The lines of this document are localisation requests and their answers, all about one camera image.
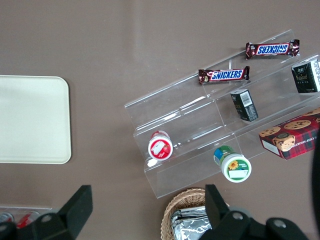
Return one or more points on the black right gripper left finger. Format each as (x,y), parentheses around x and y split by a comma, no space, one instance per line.
(72,215)

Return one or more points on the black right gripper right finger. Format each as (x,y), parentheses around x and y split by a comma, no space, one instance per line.
(225,222)

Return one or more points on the light wicker basket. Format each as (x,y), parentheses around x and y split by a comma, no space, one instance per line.
(175,207)

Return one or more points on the beige plastic tray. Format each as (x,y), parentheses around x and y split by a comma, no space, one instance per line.
(32,120)

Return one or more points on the silver foil pouch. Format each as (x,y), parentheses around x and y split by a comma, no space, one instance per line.
(190,225)

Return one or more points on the green lid yogurt cup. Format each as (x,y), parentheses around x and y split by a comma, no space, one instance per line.
(235,167)

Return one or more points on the clear acrylic bottle rack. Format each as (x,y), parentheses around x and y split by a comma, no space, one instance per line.
(7,208)

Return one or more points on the red lid yogurt cup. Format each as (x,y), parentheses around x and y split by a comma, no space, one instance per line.
(160,148)

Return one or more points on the red plaid cookie box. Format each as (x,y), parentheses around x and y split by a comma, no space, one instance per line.
(292,138)

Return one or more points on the clear acrylic stepped shelf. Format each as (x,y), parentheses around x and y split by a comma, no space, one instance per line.
(190,110)

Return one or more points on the small black carton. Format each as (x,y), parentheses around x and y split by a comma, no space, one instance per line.
(306,77)
(245,106)

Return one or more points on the brown Snickers bar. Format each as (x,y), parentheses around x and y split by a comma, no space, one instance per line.
(272,49)
(225,75)

